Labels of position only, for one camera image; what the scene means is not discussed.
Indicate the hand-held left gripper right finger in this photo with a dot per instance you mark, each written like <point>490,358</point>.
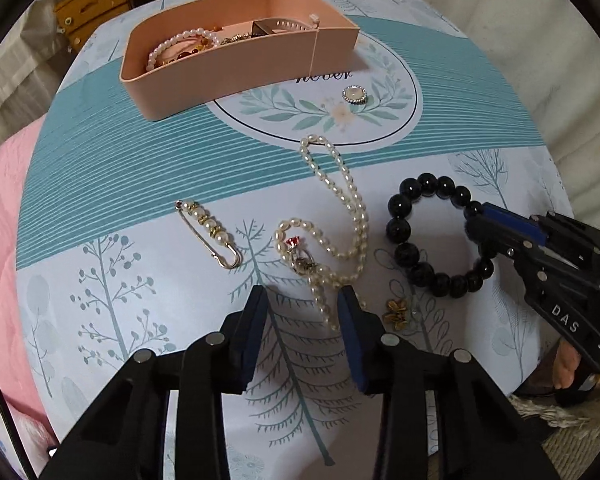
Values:
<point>352,340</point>

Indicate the pink plastic organizer box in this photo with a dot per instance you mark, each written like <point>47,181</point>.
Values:
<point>205,77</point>

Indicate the person's right hand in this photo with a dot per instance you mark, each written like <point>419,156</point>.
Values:
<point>565,367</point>

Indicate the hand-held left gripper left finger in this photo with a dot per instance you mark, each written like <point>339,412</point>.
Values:
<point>252,330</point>

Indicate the black watch with white band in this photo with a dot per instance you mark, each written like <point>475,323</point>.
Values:
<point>267,27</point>

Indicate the pearl safety pin brooch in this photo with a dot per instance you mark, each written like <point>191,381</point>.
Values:
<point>211,230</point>

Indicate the pink quilted blanket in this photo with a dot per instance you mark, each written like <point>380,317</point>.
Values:
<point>5,240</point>

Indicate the small gold jewelry pieces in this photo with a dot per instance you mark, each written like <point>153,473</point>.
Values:
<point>236,38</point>

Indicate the gold flower earring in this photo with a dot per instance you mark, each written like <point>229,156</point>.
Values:
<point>395,312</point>

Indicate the tree print tablecloth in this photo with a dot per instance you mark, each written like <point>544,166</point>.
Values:
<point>130,170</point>

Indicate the round pearl rhinestone brooch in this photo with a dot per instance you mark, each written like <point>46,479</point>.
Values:
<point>354,95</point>

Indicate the grey shaggy rug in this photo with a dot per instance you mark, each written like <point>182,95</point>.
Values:
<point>555,414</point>

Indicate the red gem gold pendant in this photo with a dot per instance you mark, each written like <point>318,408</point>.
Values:
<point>300,255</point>

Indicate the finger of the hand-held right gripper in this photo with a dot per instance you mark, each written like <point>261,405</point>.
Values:
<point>495,237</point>
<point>515,220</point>

